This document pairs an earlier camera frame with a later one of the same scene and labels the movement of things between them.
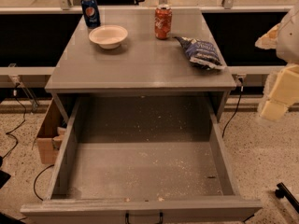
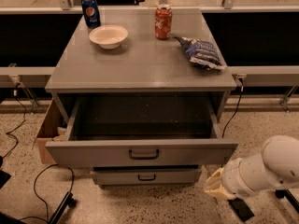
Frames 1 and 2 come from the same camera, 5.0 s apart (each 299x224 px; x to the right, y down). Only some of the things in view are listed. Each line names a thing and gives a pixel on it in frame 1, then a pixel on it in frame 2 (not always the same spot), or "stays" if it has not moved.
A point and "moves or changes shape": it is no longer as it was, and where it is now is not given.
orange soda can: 163,21 stays
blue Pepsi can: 91,11 stays
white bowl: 108,36 stays
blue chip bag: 202,54 stays
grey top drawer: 142,160 moves or changes shape
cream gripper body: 289,39 -> 234,178
